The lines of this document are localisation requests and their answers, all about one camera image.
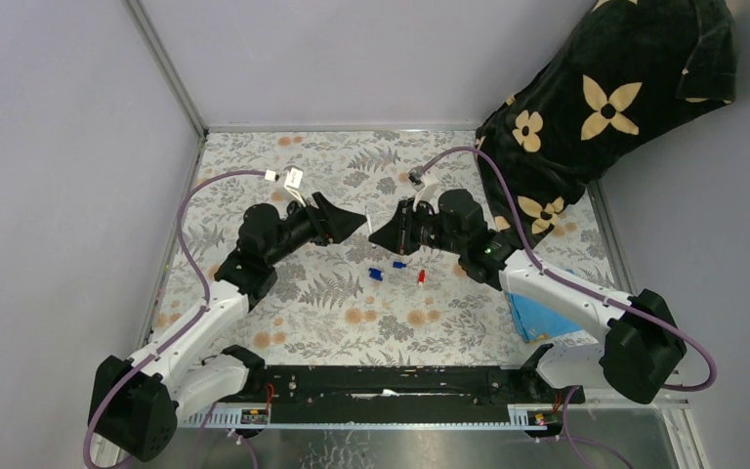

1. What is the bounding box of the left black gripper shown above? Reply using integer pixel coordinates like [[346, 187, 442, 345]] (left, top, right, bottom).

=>
[[266, 192, 367, 268]]

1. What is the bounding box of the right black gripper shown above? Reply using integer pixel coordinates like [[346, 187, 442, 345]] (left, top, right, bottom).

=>
[[369, 198, 465, 257]]

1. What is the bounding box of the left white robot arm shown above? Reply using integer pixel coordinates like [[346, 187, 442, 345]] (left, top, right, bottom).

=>
[[88, 192, 367, 462]]

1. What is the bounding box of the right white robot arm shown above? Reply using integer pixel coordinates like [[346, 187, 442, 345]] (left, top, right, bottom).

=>
[[369, 190, 687, 405]]

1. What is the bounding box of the floral patterned table mat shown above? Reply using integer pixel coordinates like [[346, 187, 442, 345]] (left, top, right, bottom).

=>
[[148, 130, 639, 367]]

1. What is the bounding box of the blue folded cloth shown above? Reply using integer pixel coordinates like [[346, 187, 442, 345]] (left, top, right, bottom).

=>
[[507, 293, 583, 343]]

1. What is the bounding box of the black floral blanket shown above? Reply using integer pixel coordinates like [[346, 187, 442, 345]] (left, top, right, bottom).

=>
[[475, 0, 737, 245]]

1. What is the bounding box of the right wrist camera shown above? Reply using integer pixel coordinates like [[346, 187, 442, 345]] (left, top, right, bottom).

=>
[[408, 166, 439, 210]]

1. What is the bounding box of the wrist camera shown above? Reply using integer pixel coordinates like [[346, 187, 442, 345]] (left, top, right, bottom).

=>
[[264, 166, 306, 206], [408, 166, 439, 210]]

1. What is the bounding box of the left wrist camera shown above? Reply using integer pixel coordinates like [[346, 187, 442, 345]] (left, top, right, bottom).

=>
[[264, 166, 306, 206]]

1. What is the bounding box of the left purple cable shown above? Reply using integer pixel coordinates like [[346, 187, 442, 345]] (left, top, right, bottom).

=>
[[83, 169, 272, 469]]

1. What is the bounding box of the purple cable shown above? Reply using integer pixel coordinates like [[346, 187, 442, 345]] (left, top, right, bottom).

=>
[[421, 146, 718, 393], [83, 169, 272, 469]]

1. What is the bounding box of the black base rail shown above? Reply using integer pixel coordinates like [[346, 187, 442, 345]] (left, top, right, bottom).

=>
[[227, 365, 585, 425]]

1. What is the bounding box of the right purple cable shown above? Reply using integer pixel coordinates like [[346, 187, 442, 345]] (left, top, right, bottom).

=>
[[421, 146, 718, 393]]

